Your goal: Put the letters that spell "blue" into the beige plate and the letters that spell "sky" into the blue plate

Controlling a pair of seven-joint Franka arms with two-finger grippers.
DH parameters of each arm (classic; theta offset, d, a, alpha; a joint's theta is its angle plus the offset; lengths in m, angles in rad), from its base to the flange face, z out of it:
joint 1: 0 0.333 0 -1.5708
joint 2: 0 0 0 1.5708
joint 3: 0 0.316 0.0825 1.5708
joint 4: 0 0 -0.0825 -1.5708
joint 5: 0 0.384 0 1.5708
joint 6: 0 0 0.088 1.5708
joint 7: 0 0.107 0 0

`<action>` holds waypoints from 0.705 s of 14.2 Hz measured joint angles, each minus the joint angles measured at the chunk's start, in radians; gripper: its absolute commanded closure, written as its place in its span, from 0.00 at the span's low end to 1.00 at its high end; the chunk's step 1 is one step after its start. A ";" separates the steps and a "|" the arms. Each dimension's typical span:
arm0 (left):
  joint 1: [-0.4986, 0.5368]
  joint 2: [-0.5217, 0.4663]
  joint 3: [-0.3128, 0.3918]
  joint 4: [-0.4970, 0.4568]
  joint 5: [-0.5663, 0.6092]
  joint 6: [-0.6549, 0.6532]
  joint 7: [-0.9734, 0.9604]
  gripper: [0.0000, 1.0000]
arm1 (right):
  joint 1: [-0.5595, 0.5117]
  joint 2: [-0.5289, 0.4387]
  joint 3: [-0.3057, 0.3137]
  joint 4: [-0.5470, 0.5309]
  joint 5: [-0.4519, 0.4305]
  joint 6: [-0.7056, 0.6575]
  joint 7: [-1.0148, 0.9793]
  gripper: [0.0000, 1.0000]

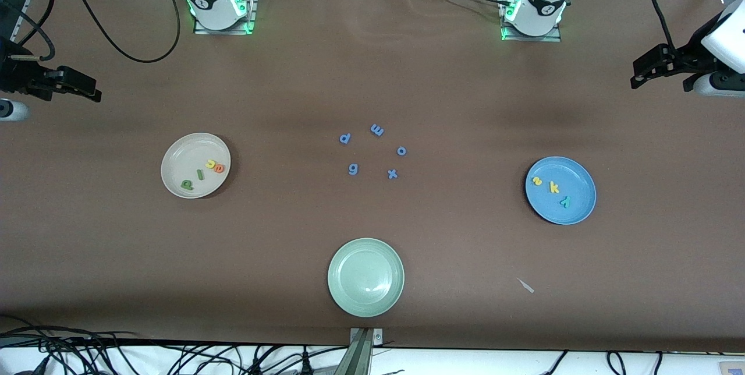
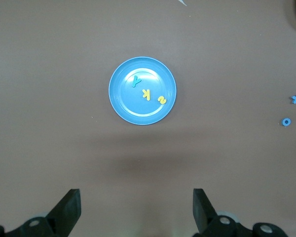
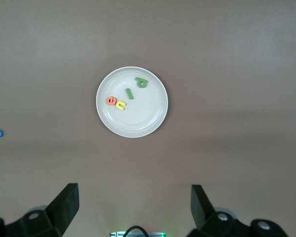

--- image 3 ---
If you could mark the orange foam letter e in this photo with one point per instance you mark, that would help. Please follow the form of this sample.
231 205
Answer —
108 101

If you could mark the beige brown plate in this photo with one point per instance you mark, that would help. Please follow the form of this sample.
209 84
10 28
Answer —
143 116

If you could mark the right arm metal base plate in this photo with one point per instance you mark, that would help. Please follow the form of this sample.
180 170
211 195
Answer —
158 234

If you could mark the green looped foam letter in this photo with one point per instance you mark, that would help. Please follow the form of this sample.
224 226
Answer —
139 80

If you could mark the green straight foam letter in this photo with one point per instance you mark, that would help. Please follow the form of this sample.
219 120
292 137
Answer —
129 94

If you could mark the yellow foam letter u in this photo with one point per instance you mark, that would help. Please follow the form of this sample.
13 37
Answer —
118 106

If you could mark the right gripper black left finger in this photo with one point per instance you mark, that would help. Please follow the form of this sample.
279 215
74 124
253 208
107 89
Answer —
65 206

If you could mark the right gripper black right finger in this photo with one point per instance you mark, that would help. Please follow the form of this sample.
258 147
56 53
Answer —
202 208

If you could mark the brown table cover sheet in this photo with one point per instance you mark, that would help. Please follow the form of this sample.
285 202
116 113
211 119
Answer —
212 74

